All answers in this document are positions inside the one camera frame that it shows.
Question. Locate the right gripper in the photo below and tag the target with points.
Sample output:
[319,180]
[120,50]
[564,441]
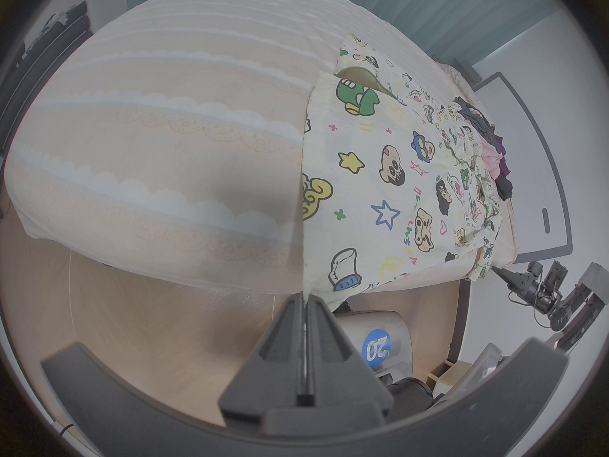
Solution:
[520,289]

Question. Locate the small wooden table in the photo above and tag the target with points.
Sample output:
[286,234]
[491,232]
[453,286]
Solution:
[447,374]

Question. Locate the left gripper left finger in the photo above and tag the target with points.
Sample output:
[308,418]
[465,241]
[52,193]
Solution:
[276,374]

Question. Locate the pale pink pillow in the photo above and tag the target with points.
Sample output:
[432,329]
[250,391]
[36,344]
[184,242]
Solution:
[448,72]

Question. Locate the bed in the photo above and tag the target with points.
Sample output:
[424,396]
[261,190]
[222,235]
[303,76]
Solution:
[166,136]

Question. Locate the wide blue-green curtain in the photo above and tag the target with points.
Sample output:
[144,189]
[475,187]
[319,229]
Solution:
[428,7]

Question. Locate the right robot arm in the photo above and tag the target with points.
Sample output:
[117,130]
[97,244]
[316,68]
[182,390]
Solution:
[554,302]

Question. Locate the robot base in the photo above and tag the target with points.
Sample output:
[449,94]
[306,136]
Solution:
[376,336]

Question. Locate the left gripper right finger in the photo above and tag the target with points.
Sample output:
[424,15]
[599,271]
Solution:
[338,374]

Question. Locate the pile of clothes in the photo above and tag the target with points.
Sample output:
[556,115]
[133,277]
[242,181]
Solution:
[495,160]

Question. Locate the white printed pyjama top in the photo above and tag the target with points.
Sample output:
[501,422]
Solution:
[371,183]

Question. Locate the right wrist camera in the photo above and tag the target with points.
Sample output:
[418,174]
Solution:
[534,270]

